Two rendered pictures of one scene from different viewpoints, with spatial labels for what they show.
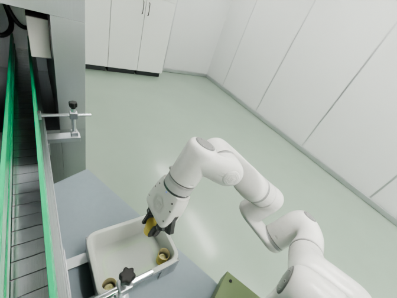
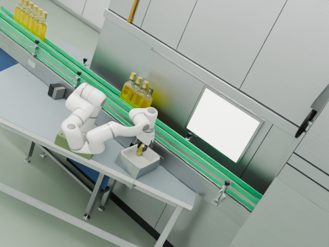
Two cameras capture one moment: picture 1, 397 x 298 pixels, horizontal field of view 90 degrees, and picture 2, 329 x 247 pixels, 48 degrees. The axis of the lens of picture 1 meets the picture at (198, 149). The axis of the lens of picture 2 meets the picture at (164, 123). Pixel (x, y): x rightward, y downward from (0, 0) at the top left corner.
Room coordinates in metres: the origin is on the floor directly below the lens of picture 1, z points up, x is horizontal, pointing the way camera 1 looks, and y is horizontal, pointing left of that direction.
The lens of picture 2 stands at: (2.11, -0.53, 2.06)
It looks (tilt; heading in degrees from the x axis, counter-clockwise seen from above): 27 degrees down; 160
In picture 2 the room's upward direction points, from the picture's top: 24 degrees clockwise
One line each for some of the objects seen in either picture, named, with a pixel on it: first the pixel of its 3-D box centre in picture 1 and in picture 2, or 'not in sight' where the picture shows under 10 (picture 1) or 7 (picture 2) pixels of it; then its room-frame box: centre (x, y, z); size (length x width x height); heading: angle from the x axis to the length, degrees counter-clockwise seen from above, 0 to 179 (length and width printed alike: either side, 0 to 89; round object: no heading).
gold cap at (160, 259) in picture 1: (162, 256); not in sight; (0.32, -0.02, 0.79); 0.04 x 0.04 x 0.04
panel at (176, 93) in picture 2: not in sight; (192, 105); (0.05, 0.33, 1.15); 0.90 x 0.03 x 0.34; 46
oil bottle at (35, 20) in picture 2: not in sight; (36, 26); (-0.83, -0.78, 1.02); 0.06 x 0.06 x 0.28; 46
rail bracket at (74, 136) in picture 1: (67, 127); (221, 194); (0.59, 0.51, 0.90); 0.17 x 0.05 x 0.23; 136
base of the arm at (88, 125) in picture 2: not in sight; (84, 125); (0.21, -0.30, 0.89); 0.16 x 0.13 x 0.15; 164
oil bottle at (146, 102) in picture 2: not in sight; (143, 108); (-0.03, 0.05, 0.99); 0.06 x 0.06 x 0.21; 47
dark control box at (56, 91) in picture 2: not in sight; (56, 91); (-0.30, -0.51, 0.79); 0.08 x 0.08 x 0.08; 46
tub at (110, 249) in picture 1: (132, 253); (138, 160); (0.29, 0.06, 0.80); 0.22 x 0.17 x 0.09; 136
